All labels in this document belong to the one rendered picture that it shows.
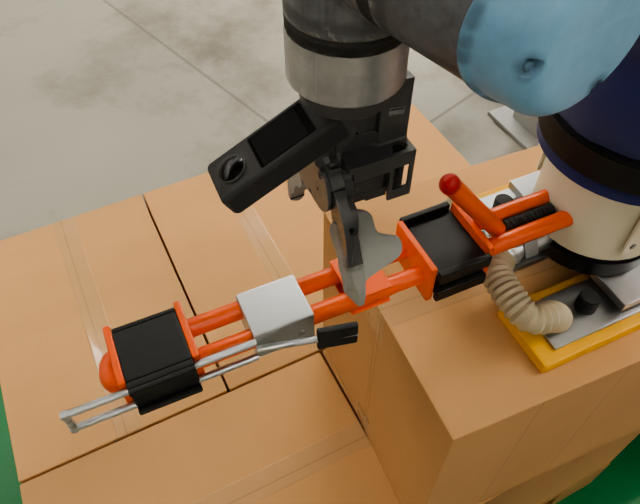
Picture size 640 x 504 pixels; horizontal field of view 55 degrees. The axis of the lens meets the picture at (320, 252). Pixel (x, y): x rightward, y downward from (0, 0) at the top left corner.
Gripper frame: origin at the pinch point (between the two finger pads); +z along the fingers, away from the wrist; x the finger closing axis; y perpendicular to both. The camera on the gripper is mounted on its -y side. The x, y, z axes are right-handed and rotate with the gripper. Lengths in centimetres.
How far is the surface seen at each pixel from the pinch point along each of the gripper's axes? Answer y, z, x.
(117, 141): -12, 117, 171
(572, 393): 27.4, 23.6, -16.7
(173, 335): -16.0, 7.1, 1.3
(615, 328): 36.4, 20.4, -12.5
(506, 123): 136, 115, 114
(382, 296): 6.9, 9.4, -1.9
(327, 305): 0.4, 8.5, -1.0
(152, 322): -17.6, 7.1, 3.8
